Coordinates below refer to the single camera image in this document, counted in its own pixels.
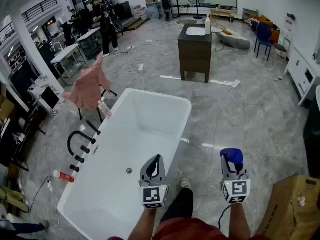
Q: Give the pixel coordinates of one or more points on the marble pedestal with black panel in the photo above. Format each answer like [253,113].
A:
[37,84]

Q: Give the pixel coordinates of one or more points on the low wooden table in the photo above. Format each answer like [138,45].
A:
[221,11]

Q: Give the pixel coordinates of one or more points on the white power strip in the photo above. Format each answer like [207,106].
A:
[141,66]
[50,186]
[235,83]

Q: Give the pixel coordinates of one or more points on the blue bottle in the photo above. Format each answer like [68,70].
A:
[232,155]

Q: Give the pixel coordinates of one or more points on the black table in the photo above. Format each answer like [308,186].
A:
[15,144]

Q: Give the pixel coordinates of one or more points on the white cabinet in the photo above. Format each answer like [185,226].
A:
[297,69]

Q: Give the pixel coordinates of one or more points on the black chair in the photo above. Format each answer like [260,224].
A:
[80,115]

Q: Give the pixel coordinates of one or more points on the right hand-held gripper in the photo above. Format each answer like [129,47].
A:
[237,189]

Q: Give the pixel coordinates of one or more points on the person's red shirt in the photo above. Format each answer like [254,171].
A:
[187,230]

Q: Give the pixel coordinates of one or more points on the dark green tub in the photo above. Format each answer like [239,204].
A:
[312,139]

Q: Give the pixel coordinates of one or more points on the black faucet knob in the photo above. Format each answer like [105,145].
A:
[80,159]
[85,149]
[74,168]

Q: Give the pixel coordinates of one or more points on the person's right forearm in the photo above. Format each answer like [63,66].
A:
[240,221]

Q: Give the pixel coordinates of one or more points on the steel table with white top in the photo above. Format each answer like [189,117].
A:
[65,52]

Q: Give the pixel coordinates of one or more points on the person's left forearm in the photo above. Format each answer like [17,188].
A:
[142,224]

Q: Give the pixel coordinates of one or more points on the black shower wand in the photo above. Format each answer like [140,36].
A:
[93,127]

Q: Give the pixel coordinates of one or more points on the black curved faucet spout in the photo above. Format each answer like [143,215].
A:
[69,144]

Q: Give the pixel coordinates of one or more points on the white bathtub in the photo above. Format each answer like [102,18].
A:
[140,139]

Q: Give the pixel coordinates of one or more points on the white pump bottle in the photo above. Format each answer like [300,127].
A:
[208,26]

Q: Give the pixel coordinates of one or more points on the large printed cardboard box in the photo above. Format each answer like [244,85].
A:
[282,209]

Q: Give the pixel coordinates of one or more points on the clear pink bottle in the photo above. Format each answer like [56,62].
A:
[105,110]

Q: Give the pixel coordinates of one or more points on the person's shoe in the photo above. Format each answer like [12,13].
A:
[185,183]

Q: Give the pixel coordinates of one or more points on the orange bottle with white cap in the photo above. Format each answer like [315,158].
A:
[66,177]

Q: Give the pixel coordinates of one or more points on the grey beanbag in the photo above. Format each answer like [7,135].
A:
[235,42]

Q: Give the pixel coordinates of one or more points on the person's black trouser leg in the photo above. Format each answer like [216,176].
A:
[180,204]

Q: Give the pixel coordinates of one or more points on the pink cloth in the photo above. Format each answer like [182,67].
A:
[87,86]

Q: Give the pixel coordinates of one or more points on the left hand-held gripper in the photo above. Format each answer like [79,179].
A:
[153,195]

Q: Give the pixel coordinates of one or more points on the orange sofa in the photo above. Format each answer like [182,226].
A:
[273,35]

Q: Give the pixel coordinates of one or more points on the blue chair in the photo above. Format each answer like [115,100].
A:
[263,32]

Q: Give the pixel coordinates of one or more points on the dark wooden vanity cabinet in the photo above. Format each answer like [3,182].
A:
[195,56]

